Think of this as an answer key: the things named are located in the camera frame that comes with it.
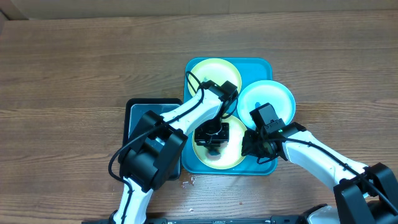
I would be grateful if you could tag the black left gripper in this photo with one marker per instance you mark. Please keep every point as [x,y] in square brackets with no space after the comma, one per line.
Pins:
[201,139]

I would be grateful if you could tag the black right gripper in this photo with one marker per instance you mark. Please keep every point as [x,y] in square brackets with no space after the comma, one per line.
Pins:
[250,149]

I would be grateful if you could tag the yellow plate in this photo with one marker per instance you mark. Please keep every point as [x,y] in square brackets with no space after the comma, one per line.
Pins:
[215,69]
[230,152]

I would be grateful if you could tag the light blue plate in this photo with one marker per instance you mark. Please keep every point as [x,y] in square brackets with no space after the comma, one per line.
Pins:
[262,92]

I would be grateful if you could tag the orange green scrub sponge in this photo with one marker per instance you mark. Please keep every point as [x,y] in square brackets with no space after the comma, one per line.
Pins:
[213,155]

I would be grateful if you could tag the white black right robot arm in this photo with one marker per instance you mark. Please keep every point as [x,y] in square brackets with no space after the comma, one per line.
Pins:
[363,194]

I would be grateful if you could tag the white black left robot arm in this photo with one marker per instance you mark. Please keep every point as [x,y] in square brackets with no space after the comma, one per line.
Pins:
[142,169]

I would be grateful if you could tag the black water basin tray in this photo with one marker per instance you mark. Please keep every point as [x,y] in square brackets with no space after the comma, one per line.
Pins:
[136,107]

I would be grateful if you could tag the brown cardboard backdrop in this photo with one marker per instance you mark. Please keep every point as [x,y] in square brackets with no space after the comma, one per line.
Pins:
[68,9]

